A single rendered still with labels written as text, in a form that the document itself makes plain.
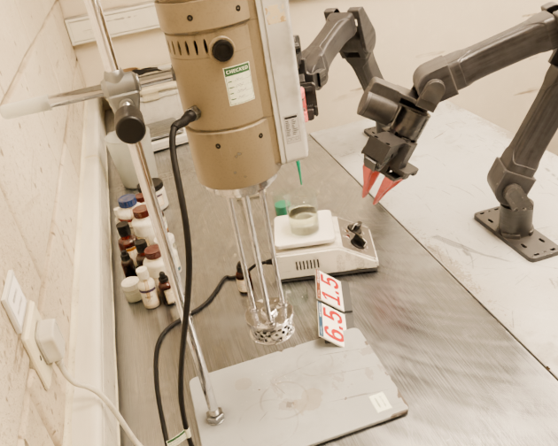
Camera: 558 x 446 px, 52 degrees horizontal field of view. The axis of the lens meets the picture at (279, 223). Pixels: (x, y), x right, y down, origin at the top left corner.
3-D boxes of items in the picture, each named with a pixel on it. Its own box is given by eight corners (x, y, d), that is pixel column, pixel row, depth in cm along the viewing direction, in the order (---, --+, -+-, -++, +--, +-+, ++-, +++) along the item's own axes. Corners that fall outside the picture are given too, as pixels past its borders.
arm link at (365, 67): (393, 119, 161) (358, 41, 135) (371, 119, 164) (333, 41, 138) (399, 101, 163) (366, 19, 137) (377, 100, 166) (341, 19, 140)
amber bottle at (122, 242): (122, 270, 128) (107, 228, 123) (133, 259, 132) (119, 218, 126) (139, 272, 126) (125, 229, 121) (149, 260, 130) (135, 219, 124)
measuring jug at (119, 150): (102, 184, 172) (86, 137, 165) (135, 166, 180) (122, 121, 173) (140, 196, 161) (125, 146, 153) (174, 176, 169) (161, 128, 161)
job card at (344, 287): (348, 282, 112) (346, 265, 110) (352, 311, 104) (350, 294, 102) (317, 286, 112) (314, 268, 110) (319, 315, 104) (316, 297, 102)
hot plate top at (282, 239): (330, 211, 120) (330, 208, 120) (336, 242, 110) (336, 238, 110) (275, 219, 121) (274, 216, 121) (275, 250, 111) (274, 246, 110)
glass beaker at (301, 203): (289, 242, 112) (282, 204, 107) (290, 226, 117) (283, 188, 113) (325, 238, 111) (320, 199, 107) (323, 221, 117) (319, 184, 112)
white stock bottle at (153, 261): (161, 279, 122) (150, 240, 118) (183, 282, 120) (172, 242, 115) (146, 295, 118) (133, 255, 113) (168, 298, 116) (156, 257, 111)
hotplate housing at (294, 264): (369, 237, 124) (367, 205, 120) (379, 272, 113) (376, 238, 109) (268, 250, 126) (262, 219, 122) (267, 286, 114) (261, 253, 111)
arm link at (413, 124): (383, 134, 105) (401, 100, 102) (381, 124, 110) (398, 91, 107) (418, 148, 106) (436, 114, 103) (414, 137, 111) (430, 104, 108)
